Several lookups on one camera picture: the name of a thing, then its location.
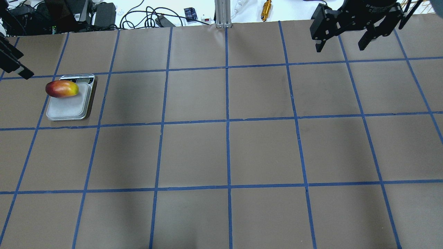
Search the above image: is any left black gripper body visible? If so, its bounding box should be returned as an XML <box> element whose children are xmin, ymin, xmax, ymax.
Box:
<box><xmin>0</xmin><ymin>35</ymin><xmax>24</xmax><ymax>74</ymax></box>

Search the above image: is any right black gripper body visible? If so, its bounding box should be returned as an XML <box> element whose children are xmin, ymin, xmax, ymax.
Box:
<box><xmin>310</xmin><ymin>0</ymin><xmax>405</xmax><ymax>41</ymax></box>

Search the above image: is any red yellow mango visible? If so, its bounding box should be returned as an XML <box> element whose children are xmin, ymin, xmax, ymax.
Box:
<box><xmin>45</xmin><ymin>80</ymin><xmax>79</xmax><ymax>98</ymax></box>

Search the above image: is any silver digital kitchen scale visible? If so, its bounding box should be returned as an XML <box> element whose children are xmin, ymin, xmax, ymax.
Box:
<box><xmin>46</xmin><ymin>74</ymin><xmax>95</xmax><ymax>121</ymax></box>

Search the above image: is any black power brick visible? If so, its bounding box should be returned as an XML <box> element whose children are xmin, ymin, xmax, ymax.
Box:
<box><xmin>94</xmin><ymin>2</ymin><xmax>117</xmax><ymax>27</ymax></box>

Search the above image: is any small blue black device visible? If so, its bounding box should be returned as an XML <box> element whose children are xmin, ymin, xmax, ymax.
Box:
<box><xmin>184</xmin><ymin>7</ymin><xmax>197</xmax><ymax>22</ymax></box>

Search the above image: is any aluminium frame post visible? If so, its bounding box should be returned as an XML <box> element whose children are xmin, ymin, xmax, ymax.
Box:
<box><xmin>215</xmin><ymin>0</ymin><xmax>232</xmax><ymax>28</ymax></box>

